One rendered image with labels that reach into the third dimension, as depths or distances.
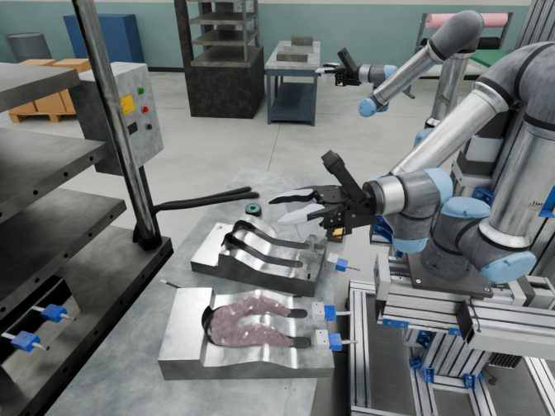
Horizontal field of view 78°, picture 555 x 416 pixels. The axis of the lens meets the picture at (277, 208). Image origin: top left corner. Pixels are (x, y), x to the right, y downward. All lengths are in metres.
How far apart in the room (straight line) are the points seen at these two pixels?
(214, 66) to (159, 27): 3.22
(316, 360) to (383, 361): 0.86
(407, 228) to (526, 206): 0.27
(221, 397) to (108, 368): 0.37
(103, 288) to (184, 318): 0.47
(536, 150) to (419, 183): 0.25
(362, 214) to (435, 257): 0.48
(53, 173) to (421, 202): 1.04
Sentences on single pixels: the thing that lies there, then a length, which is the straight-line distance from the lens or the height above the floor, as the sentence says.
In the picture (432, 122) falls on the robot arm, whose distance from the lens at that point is 1.59.
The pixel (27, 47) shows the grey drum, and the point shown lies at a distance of 7.83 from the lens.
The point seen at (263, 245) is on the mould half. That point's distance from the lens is 1.37.
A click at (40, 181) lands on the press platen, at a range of 1.23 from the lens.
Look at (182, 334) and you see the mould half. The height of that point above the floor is 0.91.
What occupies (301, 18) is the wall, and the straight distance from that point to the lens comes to 7.51.
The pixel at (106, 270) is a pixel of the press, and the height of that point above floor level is 0.79.
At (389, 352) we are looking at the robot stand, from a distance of 1.96.
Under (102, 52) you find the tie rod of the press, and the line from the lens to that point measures 1.29.
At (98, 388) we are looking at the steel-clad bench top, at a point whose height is 0.80.
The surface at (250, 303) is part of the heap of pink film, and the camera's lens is 1.14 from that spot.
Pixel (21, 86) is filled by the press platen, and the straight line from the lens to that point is 1.22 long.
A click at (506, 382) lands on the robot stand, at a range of 2.10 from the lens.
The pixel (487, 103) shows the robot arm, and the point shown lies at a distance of 0.89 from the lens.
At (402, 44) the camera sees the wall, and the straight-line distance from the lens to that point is 7.73.
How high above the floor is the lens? 1.80
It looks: 35 degrees down
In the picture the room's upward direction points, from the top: straight up
